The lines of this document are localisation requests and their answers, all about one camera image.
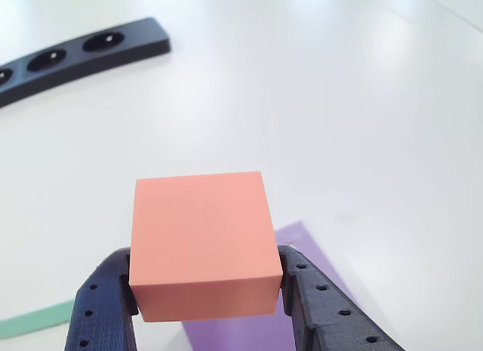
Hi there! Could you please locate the large purple cube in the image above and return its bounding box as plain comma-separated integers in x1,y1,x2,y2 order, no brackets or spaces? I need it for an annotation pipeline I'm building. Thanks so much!
180,219,360,351

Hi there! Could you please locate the green square frame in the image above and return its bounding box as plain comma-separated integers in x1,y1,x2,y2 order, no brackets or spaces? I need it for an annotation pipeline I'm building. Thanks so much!
0,298,75,340

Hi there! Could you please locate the orange cube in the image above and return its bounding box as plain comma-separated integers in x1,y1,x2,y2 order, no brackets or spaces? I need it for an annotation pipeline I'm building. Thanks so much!
128,171,285,323

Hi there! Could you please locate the black power strip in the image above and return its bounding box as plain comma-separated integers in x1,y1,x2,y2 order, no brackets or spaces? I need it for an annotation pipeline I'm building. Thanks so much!
0,17,171,109

